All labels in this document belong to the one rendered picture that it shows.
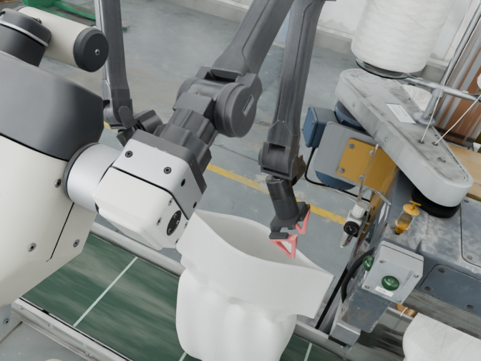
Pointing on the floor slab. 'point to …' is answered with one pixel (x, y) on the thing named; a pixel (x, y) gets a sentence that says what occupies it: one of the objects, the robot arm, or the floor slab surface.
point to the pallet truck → (66, 10)
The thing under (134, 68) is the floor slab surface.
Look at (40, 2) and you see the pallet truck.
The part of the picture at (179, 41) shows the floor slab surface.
